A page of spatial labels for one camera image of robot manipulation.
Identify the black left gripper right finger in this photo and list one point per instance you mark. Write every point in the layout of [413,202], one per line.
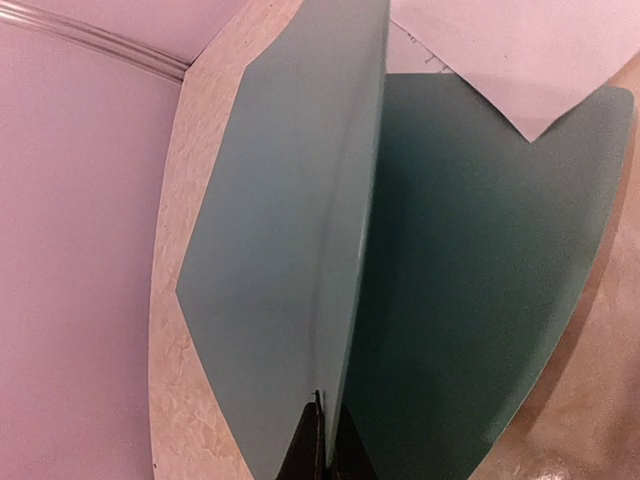
[350,459]

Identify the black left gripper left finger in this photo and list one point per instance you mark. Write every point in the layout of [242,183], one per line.
[305,458]

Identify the dark green folder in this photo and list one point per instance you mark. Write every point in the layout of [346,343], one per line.
[390,240]

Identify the printed paper stack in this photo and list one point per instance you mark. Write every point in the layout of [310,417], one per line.
[533,60]

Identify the left aluminium frame post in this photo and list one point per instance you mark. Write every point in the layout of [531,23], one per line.
[121,48]

